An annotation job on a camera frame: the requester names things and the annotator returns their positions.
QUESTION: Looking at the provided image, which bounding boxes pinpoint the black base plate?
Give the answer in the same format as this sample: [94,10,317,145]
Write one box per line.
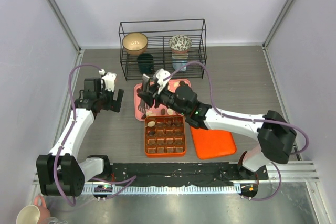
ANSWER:
[81,162,270,187]

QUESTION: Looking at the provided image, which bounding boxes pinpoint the black wire rack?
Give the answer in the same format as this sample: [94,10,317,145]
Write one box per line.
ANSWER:
[118,18,207,81]

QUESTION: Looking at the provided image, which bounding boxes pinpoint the orange box lid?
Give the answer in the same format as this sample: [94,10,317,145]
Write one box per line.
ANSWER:
[191,127,237,159]

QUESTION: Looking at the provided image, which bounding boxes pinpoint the metal tongs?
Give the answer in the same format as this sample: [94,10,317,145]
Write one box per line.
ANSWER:
[138,74,150,119]

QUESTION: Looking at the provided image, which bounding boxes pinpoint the pink mug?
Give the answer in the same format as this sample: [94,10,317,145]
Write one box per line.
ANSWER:
[16,195,51,224]

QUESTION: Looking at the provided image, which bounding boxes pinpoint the floral patterned bowl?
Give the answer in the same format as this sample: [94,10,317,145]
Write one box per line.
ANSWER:
[169,35,192,54]

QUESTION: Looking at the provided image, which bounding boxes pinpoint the dark green mug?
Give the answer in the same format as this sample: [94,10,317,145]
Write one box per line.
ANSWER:
[137,53,154,75]

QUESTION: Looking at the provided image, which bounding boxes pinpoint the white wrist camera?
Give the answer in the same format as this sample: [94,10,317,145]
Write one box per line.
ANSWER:
[153,69,171,93]
[98,69,117,93]

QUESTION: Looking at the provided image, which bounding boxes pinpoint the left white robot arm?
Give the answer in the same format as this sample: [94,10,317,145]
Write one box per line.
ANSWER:
[36,72,124,197]

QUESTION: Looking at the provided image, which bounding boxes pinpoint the pink tray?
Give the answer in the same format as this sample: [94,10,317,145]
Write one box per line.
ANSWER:
[133,79,191,121]

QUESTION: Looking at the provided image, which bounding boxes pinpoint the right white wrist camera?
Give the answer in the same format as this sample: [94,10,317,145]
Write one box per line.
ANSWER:
[153,69,171,93]

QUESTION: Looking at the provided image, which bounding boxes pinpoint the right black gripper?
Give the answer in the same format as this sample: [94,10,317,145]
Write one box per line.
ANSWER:
[139,82,188,115]

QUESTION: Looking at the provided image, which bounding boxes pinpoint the tan bowl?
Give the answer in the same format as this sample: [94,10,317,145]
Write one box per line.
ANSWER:
[122,33,148,56]

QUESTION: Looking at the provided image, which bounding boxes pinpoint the light blue mug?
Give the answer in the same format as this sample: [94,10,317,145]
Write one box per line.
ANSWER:
[172,60,187,72]

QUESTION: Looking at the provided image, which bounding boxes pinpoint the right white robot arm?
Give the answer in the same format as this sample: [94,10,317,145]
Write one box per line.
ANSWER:
[137,84,297,179]

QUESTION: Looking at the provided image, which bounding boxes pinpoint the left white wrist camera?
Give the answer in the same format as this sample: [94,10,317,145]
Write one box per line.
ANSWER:
[98,69,117,93]

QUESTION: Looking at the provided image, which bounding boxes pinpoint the white cable duct rail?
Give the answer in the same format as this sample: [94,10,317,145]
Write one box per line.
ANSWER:
[81,184,241,195]

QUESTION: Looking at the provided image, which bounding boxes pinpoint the orange chocolate box tray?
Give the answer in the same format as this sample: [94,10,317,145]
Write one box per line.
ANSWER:
[144,115,186,158]

